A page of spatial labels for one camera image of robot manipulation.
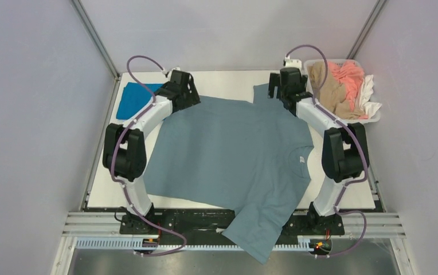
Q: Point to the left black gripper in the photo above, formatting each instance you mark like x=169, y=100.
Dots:
x=192, y=98

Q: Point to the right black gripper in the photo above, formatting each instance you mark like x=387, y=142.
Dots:
x=274, y=87

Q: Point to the grey-blue t shirt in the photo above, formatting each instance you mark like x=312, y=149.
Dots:
x=249, y=157

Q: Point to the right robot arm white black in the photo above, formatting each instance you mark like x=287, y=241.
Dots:
x=345, y=156

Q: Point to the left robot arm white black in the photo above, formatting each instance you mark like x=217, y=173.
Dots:
x=124, y=151

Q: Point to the folded bright blue t shirt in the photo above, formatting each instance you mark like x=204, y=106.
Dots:
x=134, y=98

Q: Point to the beige t shirt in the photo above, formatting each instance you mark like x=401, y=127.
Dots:
x=327, y=90

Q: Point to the pink t shirt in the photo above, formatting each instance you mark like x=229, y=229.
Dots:
x=351, y=77

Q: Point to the white t shirt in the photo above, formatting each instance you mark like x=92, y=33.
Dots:
x=363, y=103

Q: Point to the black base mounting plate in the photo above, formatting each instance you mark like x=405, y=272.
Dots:
x=204, y=226

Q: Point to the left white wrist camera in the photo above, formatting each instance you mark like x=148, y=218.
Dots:
x=168, y=72

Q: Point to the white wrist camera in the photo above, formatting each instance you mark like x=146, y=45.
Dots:
x=289, y=62
x=168, y=72

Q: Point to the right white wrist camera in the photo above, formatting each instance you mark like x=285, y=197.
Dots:
x=289, y=62

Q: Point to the right aluminium frame post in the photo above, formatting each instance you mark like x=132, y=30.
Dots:
x=366, y=29

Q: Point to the aluminium frame post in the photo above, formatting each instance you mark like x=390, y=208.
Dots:
x=366, y=29
x=92, y=32

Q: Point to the left aluminium frame post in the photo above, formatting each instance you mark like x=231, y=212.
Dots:
x=92, y=32

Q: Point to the white slotted cable duct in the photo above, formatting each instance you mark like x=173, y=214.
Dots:
x=142, y=245

